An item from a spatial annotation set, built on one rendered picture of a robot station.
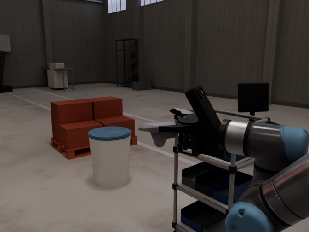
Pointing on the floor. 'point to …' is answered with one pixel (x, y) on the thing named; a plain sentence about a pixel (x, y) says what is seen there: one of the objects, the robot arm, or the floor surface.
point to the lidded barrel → (110, 155)
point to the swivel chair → (253, 98)
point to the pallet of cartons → (85, 122)
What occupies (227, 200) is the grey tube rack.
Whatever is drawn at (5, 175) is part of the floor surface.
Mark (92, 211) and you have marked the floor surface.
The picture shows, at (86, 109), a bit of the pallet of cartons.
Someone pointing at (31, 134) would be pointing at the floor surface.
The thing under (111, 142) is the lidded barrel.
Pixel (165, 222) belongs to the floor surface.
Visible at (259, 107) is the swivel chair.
